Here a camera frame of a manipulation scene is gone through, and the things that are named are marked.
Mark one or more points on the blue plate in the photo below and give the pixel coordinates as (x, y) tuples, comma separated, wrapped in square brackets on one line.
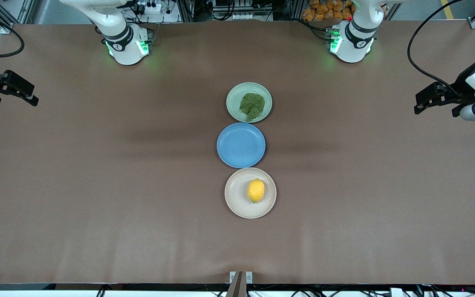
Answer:
[(241, 145)]

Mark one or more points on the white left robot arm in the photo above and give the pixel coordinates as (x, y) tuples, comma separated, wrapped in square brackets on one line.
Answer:
[(355, 41)]

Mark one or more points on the white power strip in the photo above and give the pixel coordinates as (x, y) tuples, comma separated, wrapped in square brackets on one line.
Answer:
[(151, 7)]

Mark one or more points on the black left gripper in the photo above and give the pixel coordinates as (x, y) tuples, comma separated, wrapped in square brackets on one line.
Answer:
[(461, 88)]

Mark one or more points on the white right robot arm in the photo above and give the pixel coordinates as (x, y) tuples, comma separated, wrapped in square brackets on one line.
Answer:
[(124, 45)]

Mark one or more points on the beige plate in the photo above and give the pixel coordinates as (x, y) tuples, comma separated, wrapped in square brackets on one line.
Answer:
[(237, 194)]

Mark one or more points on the bag of orange items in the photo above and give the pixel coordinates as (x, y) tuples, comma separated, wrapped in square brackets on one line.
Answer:
[(324, 11)]

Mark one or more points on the green lettuce leaf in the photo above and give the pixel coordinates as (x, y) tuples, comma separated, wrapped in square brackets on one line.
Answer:
[(252, 105)]

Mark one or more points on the pale green plate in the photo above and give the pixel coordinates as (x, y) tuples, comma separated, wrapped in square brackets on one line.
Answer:
[(234, 101)]

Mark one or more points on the yellow lemon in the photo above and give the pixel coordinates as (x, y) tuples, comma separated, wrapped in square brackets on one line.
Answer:
[(256, 190)]

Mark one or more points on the metal table edge bracket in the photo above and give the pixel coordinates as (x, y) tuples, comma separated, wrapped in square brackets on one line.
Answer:
[(239, 284)]

